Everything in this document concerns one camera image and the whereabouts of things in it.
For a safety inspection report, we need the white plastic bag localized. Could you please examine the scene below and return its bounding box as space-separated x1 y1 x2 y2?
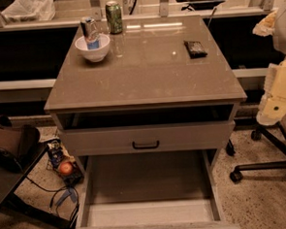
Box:
2 0 55 22

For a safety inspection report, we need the red apple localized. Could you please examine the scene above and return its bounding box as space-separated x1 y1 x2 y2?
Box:
58 162 74 176

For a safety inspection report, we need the silver blue can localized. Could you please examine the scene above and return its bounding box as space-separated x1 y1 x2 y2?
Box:
80 16 100 49

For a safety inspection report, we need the upper drawer with black handle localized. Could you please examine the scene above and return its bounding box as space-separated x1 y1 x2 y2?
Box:
58 120 235 156

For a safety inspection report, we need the grey drawer cabinet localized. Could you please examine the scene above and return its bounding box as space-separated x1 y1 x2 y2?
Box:
39 12 252 179

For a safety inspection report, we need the white ceramic bowl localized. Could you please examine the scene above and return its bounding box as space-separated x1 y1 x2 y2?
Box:
75 33 111 62

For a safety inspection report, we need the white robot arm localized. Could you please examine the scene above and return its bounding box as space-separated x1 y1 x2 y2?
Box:
252 0 286 125

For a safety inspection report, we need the green soda can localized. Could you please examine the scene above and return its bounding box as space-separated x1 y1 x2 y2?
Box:
106 1 122 35

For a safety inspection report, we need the brown bag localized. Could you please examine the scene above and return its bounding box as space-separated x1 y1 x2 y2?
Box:
0 115 41 173

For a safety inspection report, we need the blue chip bag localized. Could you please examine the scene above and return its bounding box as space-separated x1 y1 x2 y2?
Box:
47 139 64 169

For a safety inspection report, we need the black side table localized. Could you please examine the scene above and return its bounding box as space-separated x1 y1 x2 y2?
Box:
0 142 75 229

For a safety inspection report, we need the black floor cable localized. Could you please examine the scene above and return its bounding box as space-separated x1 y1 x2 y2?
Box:
24 172 81 224

